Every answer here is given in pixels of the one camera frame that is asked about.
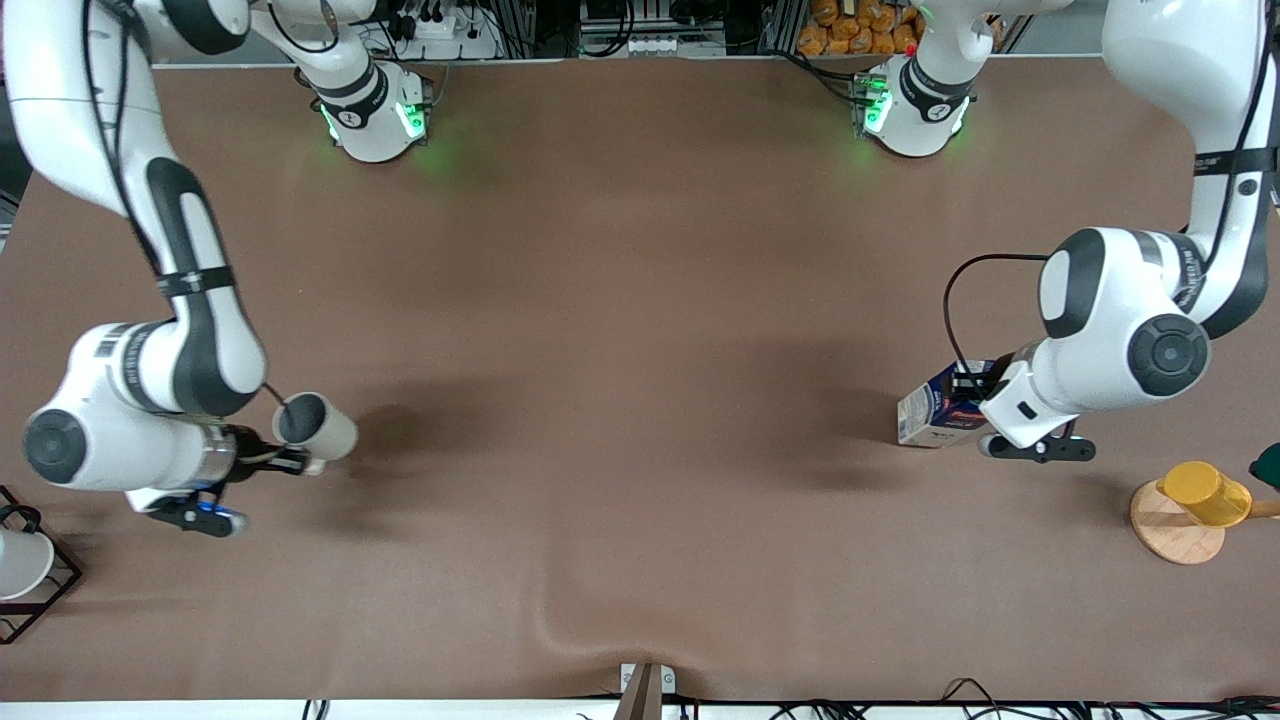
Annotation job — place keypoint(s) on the dark green cup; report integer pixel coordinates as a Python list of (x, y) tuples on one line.
[(1268, 468)]

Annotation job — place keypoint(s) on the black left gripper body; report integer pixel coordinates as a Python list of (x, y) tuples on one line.
[(978, 382)]

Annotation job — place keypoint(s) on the white power strip with plugs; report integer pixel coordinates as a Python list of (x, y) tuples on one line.
[(435, 25)]

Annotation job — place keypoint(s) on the small white power strip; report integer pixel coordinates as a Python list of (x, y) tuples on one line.
[(665, 45)]

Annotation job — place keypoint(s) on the yellow cup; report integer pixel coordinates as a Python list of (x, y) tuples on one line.
[(1205, 493)]

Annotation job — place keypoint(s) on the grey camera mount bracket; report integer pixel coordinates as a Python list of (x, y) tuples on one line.
[(645, 690)]

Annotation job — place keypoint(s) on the grey ceramic mug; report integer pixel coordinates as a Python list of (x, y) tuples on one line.
[(325, 425)]

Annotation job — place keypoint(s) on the white cup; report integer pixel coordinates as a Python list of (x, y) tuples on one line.
[(20, 565)]

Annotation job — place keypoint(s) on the round wooden mug stand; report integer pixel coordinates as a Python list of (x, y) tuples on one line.
[(1170, 535)]

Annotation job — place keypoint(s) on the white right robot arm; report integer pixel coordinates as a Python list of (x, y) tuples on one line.
[(90, 120)]

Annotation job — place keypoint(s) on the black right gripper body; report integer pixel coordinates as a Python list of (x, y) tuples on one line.
[(249, 456)]

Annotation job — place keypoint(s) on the blue milk carton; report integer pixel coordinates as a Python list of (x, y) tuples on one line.
[(930, 415)]

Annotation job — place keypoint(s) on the brown table mat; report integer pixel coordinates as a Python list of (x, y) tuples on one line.
[(640, 560)]

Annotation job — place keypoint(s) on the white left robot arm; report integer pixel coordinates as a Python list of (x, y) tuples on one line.
[(1110, 330)]

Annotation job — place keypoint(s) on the orange bread pile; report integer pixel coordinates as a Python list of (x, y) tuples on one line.
[(850, 30)]

